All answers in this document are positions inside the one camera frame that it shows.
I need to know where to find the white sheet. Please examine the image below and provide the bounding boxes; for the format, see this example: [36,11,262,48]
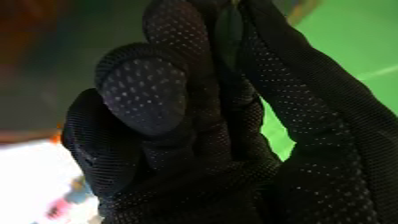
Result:
[0,138,105,224]

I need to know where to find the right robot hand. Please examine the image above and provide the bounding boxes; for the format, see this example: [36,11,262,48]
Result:
[61,0,398,224]

